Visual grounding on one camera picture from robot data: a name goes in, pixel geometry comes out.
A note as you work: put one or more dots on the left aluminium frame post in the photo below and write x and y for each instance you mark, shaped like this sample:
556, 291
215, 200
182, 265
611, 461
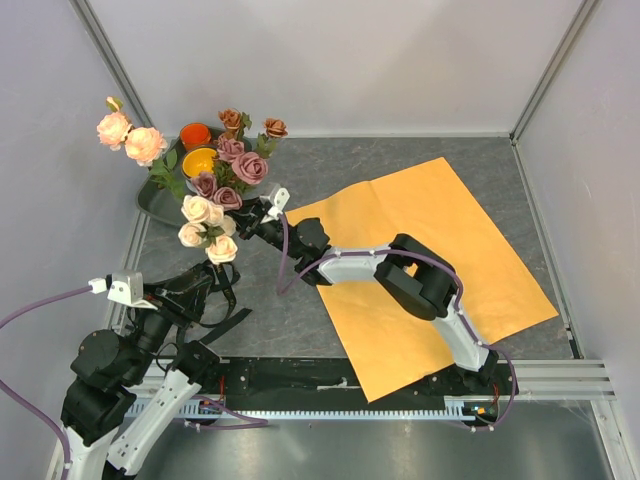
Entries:
107, 52

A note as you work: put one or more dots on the mauve purple rose stem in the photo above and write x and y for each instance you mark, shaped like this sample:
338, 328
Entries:
233, 172

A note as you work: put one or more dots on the right aluminium frame post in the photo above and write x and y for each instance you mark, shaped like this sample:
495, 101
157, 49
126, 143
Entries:
560, 56

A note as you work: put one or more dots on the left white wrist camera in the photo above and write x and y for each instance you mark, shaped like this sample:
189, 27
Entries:
125, 287

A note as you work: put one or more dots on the peach pink rose stem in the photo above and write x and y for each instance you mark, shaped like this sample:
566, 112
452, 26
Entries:
147, 146

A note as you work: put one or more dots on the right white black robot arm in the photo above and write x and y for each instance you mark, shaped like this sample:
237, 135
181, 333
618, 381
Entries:
422, 283

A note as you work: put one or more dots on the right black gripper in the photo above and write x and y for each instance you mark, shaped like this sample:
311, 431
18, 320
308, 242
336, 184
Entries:
247, 218

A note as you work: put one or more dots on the grey green plastic tray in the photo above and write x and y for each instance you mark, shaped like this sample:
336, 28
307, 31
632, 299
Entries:
159, 202

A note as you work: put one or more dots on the orange wrapping paper sheet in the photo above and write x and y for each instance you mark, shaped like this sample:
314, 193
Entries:
387, 347

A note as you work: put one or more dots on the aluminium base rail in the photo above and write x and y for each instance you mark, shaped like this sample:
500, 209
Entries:
563, 380

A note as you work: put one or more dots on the cream white rose stem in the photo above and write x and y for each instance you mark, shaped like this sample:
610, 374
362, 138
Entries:
209, 228

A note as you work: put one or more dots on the grey slotted cable duct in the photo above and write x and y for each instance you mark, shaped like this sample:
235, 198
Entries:
450, 410

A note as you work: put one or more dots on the black ribbon with gold text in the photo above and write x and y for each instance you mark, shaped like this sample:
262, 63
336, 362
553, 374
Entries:
226, 276

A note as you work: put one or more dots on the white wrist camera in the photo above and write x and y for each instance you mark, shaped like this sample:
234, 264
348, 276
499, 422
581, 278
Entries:
125, 287
274, 203

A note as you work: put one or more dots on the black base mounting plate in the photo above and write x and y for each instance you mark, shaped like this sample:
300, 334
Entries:
251, 375

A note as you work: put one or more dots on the orange bowl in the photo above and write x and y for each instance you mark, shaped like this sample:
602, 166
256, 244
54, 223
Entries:
199, 160

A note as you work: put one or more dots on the dark grey bowl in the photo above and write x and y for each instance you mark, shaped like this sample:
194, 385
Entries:
190, 185

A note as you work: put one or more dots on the orange plastic cup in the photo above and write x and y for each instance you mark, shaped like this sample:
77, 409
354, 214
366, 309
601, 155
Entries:
195, 135

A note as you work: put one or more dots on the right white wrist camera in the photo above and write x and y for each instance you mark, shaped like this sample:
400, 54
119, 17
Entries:
274, 203

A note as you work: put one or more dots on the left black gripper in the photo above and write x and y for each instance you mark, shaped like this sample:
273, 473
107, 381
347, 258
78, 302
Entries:
180, 298

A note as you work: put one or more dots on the brown rose stem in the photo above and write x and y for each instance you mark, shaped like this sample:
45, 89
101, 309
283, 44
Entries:
236, 124

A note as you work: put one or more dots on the aluminium frame post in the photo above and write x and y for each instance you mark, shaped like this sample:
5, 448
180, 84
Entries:
560, 56
107, 52

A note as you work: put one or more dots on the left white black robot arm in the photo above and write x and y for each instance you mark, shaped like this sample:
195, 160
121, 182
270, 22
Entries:
108, 365

